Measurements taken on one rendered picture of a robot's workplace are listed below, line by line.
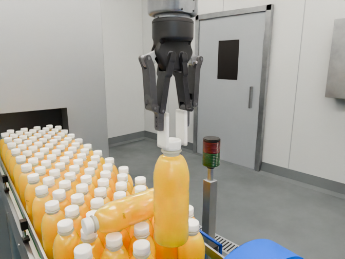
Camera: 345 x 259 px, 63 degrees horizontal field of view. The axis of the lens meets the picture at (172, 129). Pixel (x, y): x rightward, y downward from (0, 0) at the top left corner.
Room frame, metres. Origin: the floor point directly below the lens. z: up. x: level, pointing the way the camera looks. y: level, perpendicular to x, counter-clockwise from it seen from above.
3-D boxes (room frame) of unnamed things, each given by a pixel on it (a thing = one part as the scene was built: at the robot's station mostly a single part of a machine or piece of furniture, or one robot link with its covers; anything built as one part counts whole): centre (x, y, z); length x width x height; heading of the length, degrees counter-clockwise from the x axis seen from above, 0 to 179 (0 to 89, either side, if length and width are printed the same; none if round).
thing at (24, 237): (0.89, 0.53, 0.94); 0.03 x 0.02 x 0.08; 37
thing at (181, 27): (0.53, 0.00, 1.55); 0.08 x 0.07 x 0.09; 127
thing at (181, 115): (0.55, -0.02, 1.40); 0.03 x 0.01 x 0.07; 37
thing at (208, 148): (0.96, -0.14, 1.23); 0.06 x 0.06 x 0.04
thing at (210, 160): (0.96, -0.14, 1.18); 0.06 x 0.06 x 0.05
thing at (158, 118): (0.51, 0.03, 1.42); 0.03 x 0.01 x 0.05; 127
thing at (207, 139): (0.96, -0.14, 1.18); 0.06 x 0.06 x 0.16
